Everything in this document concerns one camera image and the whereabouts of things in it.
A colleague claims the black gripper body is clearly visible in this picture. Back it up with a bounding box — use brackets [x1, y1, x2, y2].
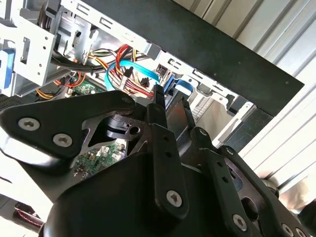
[43, 112, 235, 237]

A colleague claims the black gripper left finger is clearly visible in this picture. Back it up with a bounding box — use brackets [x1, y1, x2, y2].
[0, 84, 190, 220]

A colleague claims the blue data wire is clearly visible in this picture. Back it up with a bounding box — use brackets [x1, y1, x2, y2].
[105, 60, 160, 92]

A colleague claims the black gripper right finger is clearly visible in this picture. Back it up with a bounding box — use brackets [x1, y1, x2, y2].
[165, 97, 314, 237]

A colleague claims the hard disk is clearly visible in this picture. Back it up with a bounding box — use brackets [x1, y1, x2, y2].
[160, 74, 196, 107]

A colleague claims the person's hand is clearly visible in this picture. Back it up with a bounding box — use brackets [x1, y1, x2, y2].
[261, 170, 316, 213]

